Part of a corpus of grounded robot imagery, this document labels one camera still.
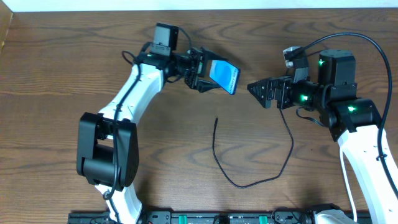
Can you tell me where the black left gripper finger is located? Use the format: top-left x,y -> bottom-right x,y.
197,80 -> 220,93
201,47 -> 228,61

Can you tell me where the blue Galaxy smartphone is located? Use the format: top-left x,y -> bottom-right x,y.
209,60 -> 241,95

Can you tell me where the black charger cable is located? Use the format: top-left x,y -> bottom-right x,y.
212,108 -> 295,189

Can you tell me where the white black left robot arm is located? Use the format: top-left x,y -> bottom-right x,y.
76,23 -> 225,223

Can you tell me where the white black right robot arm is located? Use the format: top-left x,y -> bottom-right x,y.
247,49 -> 397,223

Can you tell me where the brown wooden side panel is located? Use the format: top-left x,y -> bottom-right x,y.
0,1 -> 14,50

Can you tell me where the white power strip cord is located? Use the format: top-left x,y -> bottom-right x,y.
338,146 -> 358,214

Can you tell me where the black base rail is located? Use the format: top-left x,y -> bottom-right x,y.
67,210 -> 312,224

